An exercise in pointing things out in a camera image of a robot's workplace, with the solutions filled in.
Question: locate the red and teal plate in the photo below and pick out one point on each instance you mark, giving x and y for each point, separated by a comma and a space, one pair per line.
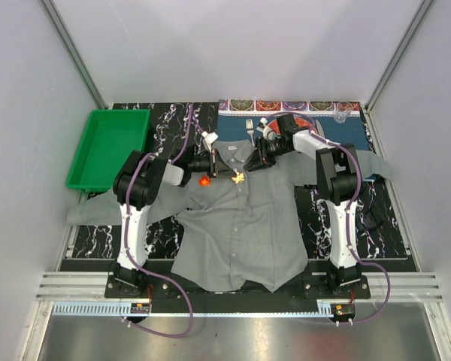
301, 122

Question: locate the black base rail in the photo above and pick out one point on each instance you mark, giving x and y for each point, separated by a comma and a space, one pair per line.
307, 285

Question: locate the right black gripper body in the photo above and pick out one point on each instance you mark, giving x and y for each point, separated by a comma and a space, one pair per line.
268, 150

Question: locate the clear drinking glass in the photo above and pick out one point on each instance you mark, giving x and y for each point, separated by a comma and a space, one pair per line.
342, 111

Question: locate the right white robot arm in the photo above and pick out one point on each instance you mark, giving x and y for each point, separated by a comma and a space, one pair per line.
338, 183

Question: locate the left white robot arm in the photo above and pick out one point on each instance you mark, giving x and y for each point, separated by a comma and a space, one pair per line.
137, 187

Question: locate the silver knife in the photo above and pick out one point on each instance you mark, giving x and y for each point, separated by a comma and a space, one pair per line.
319, 129

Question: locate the blue patterned placemat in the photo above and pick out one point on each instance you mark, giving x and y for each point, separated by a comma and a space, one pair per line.
232, 115

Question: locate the orange flower brooch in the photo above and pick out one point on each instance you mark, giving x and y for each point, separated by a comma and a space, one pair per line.
204, 181
239, 177

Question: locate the silver fork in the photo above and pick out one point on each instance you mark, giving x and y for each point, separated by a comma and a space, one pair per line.
250, 129

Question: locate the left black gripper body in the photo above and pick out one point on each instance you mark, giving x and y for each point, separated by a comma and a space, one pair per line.
213, 164

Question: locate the green plastic bin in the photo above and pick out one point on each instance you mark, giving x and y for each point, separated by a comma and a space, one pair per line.
107, 140

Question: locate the grey button shirt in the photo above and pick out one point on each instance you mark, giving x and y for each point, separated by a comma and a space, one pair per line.
233, 233

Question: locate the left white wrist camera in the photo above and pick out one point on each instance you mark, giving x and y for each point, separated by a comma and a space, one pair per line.
208, 138

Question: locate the near black brooch stand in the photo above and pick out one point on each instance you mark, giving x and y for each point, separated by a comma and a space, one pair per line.
370, 220

